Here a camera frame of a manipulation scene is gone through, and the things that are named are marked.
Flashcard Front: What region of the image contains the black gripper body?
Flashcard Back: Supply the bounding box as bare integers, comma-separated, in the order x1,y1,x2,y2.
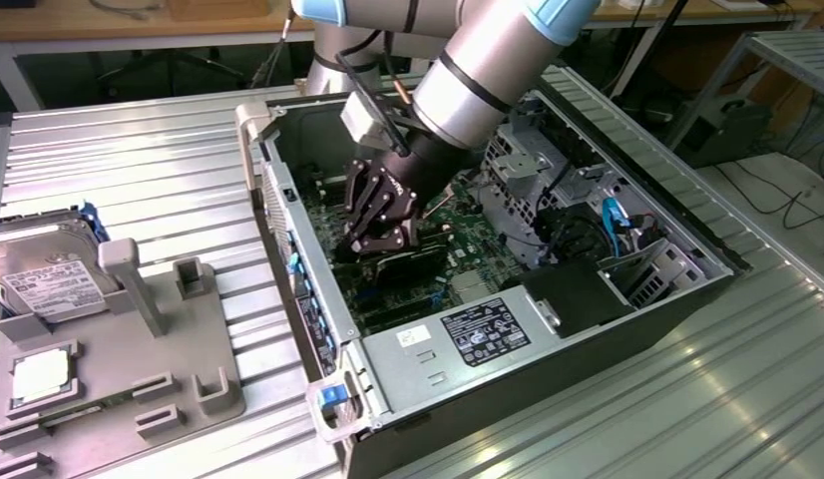
376,129,472,222

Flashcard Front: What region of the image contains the graphics card with silver bracket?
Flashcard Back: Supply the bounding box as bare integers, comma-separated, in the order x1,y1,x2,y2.
334,242,446,286

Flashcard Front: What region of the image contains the green motherboard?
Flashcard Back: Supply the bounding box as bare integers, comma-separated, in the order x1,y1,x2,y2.
297,169,532,335

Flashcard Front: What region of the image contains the silver drive cage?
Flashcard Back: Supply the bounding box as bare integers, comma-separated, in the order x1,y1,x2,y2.
480,94,625,260

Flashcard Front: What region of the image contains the silver chipset heatsink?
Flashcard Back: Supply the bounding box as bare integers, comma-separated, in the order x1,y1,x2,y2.
449,276,496,301

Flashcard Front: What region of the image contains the grey power supply unit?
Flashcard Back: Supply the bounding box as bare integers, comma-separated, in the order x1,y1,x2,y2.
344,284,565,418

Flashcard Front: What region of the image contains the black plastic shroud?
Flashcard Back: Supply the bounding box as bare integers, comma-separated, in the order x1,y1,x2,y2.
521,258,638,338

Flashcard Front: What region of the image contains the open black PC case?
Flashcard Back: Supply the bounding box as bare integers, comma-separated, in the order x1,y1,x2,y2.
234,59,753,479

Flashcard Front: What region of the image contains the silver disk bay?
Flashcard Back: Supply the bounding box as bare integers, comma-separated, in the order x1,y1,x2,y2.
600,239,709,310

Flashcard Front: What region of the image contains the black chair base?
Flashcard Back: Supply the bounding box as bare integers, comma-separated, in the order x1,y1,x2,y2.
97,47,246,96

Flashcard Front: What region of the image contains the blue disk carrier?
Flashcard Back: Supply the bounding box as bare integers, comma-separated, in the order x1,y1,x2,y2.
0,201,113,245

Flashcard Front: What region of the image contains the black box device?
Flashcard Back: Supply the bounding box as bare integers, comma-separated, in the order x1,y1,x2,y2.
676,97,776,169

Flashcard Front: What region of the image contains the grey parts rack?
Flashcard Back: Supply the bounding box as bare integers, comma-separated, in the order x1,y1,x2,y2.
0,238,248,479

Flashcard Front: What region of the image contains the silver hard disk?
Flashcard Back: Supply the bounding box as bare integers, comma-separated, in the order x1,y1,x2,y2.
0,209,113,323

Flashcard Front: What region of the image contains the green RAM stick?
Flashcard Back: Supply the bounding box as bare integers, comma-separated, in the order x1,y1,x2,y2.
41,391,134,430

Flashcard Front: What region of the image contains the silver CPU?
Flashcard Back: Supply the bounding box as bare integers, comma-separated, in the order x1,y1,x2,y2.
10,348,77,400

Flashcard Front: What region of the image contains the metal slat rack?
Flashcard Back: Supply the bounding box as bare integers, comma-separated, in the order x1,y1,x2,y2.
662,29,824,151

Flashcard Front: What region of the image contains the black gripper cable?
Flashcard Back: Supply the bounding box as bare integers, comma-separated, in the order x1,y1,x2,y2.
334,29,413,157

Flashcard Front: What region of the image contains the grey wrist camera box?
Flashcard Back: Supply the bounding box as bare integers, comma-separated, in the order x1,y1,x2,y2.
340,89,404,151

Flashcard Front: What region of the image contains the black power wire bundle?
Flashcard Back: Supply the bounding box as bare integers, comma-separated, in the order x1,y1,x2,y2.
536,204,616,265

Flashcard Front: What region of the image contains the grey hanging robot cable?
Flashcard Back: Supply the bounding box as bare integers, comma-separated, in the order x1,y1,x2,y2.
250,9,300,89

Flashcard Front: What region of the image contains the blue wire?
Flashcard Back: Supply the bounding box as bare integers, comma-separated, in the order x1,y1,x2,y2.
601,197,636,260

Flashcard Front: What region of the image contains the wooden desk with white frame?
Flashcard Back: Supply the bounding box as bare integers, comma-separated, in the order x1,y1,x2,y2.
0,0,822,114

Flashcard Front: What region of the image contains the thin black cable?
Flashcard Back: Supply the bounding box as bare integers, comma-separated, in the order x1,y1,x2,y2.
716,159,824,231

